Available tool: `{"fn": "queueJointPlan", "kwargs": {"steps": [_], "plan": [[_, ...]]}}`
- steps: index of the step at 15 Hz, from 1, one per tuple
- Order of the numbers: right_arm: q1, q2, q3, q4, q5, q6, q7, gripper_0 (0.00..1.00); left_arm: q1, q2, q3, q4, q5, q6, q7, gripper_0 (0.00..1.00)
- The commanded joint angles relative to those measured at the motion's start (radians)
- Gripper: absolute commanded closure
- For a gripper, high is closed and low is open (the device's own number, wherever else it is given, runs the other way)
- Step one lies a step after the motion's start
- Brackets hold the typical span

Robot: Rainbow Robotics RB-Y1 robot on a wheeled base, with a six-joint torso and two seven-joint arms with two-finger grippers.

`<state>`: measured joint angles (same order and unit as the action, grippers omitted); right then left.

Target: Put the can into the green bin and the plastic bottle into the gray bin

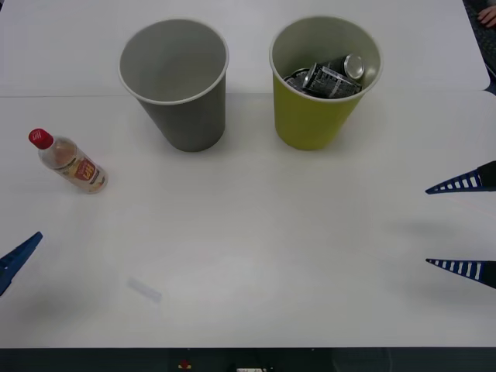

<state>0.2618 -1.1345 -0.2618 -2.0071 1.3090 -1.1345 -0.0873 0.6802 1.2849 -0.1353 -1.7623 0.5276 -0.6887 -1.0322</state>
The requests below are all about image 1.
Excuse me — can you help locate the person's hand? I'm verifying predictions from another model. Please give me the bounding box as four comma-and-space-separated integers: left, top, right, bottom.
477, 4, 496, 27

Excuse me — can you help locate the black can with silver end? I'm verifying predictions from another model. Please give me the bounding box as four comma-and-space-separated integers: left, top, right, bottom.
327, 53, 367, 81

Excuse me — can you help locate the yellow-green plastic waste bin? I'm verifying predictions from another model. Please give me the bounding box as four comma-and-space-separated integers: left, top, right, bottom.
269, 15, 384, 151

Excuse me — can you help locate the grey plastic waste bin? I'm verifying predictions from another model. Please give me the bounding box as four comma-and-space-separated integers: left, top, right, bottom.
118, 18, 230, 153

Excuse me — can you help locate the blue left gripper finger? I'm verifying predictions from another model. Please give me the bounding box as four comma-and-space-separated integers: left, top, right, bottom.
0, 231, 44, 298

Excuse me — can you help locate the clear bottle with red cap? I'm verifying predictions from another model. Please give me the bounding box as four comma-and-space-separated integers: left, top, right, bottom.
27, 127, 109, 195

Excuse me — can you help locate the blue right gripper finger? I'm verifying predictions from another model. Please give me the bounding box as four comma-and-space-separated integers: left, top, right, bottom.
424, 160, 496, 195
425, 258, 496, 290

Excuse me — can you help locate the black can with dark end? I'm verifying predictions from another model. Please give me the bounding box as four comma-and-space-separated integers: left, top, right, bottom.
282, 67, 311, 92

